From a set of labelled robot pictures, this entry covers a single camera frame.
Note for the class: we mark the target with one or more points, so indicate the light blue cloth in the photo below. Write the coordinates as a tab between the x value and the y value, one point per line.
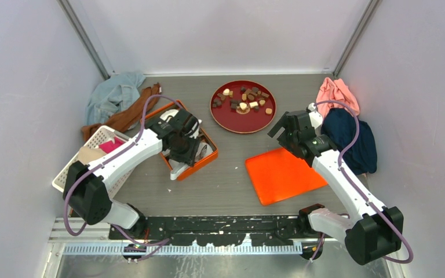
112	96

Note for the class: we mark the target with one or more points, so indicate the orange box lid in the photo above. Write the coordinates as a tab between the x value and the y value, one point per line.
278	175

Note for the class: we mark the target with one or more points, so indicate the white paper cup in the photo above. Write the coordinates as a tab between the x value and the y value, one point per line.
167	115
204	151

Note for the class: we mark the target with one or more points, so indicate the brown cloth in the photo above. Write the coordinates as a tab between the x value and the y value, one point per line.
129	118

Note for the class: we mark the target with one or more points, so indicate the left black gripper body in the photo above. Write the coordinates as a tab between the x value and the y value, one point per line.
185	150

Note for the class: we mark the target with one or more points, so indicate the white chocolate piece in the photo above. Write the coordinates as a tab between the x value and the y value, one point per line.
226	92

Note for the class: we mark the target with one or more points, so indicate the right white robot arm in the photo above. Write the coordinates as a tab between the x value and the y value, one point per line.
371	230

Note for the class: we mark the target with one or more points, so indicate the beige cloth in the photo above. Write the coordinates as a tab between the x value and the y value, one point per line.
86	155

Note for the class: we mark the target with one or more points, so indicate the orange compartment box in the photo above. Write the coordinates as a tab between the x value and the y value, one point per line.
202	135

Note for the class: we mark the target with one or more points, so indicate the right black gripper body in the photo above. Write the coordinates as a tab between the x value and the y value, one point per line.
288	139

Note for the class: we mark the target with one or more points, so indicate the pink cloth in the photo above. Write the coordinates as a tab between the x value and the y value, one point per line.
337	90

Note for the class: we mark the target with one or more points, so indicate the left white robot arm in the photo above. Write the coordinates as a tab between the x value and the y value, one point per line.
87	186

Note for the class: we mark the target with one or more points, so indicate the red round plate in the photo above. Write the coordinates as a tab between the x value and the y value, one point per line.
243	110

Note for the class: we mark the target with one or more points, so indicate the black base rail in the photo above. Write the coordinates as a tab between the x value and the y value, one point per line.
262	230

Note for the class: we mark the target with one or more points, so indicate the magenta cloth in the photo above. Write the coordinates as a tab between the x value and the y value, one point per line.
111	145

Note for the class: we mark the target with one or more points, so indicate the navy blue cloth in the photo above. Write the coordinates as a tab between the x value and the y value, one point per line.
340	126

